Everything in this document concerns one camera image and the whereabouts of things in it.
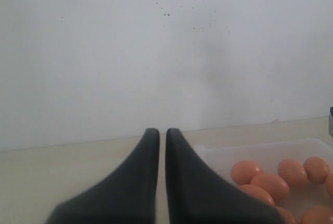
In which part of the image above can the brown egg back left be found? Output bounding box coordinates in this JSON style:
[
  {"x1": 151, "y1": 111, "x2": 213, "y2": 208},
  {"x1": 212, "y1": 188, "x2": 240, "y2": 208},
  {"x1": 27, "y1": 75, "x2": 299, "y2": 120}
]
[{"x1": 230, "y1": 160, "x2": 263, "y2": 185}]

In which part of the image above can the brown egg placed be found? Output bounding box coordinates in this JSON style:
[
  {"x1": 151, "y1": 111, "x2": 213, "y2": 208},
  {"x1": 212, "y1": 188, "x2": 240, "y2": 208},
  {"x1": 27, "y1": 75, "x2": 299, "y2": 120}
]
[
  {"x1": 238, "y1": 184, "x2": 275, "y2": 206},
  {"x1": 275, "y1": 206, "x2": 299, "y2": 224},
  {"x1": 301, "y1": 206, "x2": 332, "y2": 224}
]

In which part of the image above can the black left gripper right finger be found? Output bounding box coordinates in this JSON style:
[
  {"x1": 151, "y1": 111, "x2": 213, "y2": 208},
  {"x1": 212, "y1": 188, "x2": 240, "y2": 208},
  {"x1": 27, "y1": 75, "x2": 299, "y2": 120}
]
[{"x1": 165, "y1": 128, "x2": 284, "y2": 223}]

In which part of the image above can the brown egg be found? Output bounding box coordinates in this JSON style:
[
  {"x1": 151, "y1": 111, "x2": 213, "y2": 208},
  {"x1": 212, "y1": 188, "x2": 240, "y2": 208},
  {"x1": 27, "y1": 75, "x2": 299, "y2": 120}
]
[
  {"x1": 250, "y1": 173, "x2": 289, "y2": 201},
  {"x1": 303, "y1": 157, "x2": 330, "y2": 184},
  {"x1": 325, "y1": 173, "x2": 333, "y2": 198},
  {"x1": 277, "y1": 159, "x2": 308, "y2": 187},
  {"x1": 230, "y1": 160, "x2": 263, "y2": 185}
]

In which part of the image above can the brown egg back right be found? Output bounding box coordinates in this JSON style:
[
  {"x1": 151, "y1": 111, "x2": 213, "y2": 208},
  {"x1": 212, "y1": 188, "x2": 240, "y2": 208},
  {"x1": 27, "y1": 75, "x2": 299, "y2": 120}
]
[{"x1": 303, "y1": 157, "x2": 330, "y2": 184}]

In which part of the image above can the brown egg right upper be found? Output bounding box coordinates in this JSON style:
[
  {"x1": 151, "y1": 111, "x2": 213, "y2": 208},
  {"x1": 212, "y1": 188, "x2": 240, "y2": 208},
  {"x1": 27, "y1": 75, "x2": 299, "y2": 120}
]
[{"x1": 325, "y1": 173, "x2": 333, "y2": 198}]

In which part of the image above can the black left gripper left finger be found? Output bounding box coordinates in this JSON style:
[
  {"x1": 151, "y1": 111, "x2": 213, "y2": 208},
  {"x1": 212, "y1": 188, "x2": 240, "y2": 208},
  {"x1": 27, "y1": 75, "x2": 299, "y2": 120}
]
[{"x1": 46, "y1": 128, "x2": 159, "y2": 224}]

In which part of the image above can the clear plastic tray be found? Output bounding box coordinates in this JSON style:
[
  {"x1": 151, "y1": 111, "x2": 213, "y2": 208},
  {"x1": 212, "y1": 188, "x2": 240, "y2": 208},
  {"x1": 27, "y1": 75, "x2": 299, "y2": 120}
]
[{"x1": 194, "y1": 138, "x2": 332, "y2": 219}]

